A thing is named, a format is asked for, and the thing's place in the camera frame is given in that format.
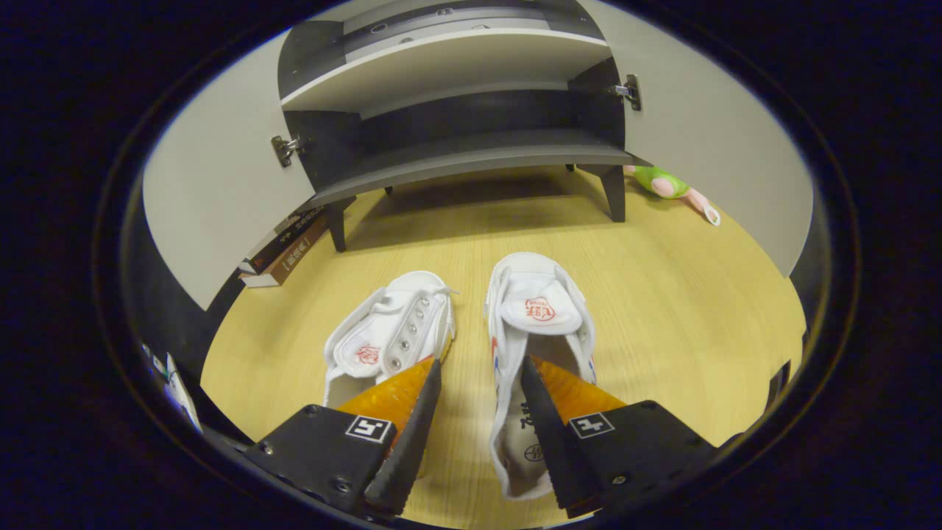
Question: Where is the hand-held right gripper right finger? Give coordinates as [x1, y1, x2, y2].
[520, 356, 718, 520]

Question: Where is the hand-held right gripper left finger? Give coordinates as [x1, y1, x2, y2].
[243, 357, 444, 516]

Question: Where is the white canvas shoe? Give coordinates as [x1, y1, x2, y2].
[324, 271, 457, 409]
[484, 252, 597, 501]

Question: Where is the grey shoe cabinet door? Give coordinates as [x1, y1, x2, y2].
[142, 33, 317, 311]
[578, 0, 814, 277]

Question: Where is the grey shoe cabinet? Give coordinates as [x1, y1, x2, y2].
[278, 0, 652, 252]

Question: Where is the black book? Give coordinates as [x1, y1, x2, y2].
[237, 206, 325, 275]

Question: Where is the black backdrop cloth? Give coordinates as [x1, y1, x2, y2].
[121, 184, 821, 442]

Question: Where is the green and pink plush toy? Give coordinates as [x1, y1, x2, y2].
[624, 165, 722, 227]

